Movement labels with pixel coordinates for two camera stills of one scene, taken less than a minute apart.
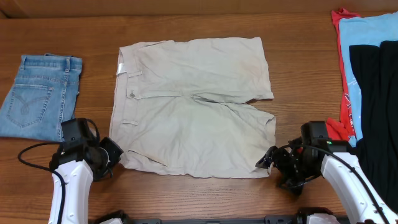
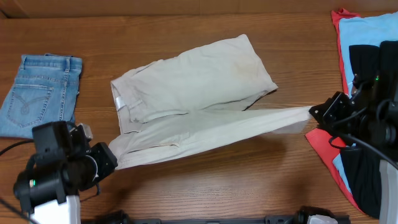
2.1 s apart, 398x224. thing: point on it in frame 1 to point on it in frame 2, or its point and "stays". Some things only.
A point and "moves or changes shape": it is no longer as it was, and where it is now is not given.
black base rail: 303,218 stays
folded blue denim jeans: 44,94 stays
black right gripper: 282,157 to 326,114
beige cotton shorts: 186,107 moves or changes shape
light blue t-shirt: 368,30 stays
